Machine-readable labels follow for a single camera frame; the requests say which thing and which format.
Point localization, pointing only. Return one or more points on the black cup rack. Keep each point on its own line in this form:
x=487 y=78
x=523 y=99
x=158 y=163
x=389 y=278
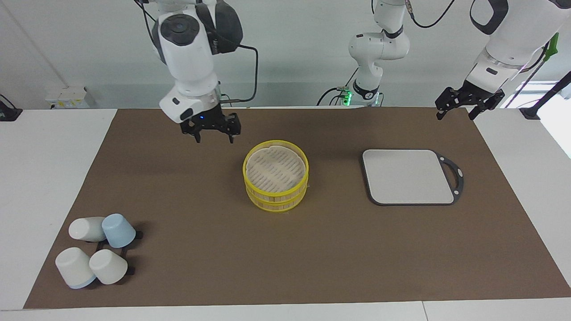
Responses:
x=130 y=270

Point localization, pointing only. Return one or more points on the yellow steamer lid with liner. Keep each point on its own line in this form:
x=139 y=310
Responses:
x=275 y=168

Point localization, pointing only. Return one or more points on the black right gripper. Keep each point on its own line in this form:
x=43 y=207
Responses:
x=209 y=122

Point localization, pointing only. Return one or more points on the black clamp mount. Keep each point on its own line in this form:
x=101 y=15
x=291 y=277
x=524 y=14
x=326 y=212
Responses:
x=8 y=113

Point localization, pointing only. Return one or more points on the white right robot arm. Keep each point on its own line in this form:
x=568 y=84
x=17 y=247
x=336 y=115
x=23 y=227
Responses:
x=187 y=58

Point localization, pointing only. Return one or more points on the brown table mat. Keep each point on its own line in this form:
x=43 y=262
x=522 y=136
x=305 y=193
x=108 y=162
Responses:
x=312 y=258

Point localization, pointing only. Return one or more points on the light blue cup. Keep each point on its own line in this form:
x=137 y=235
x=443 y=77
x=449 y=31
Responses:
x=118 y=231

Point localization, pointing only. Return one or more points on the grey cutting board black rim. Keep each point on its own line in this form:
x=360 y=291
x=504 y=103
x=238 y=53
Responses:
x=408 y=178

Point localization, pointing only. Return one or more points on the white box with yellow labels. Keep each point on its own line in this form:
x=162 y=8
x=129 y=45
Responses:
x=67 y=98

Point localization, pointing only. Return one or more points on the white cup lying sideways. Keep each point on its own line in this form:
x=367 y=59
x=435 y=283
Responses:
x=84 y=228

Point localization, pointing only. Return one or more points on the plain white cup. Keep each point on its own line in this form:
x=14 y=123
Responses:
x=108 y=266

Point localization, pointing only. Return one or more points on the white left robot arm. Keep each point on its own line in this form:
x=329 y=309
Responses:
x=513 y=40

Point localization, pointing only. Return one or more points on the green-tipped grey pole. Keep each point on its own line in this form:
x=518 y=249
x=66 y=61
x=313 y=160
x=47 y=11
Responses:
x=553 y=44

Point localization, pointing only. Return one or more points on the white cup with blue rim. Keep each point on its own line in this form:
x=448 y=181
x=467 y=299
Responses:
x=73 y=267

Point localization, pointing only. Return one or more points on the yellow bamboo steamer base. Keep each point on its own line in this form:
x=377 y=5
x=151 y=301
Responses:
x=276 y=203

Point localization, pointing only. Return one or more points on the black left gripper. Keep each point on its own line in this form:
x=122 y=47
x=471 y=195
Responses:
x=473 y=96

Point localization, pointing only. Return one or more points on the black stand with pole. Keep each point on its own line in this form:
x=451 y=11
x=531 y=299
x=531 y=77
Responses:
x=533 y=111

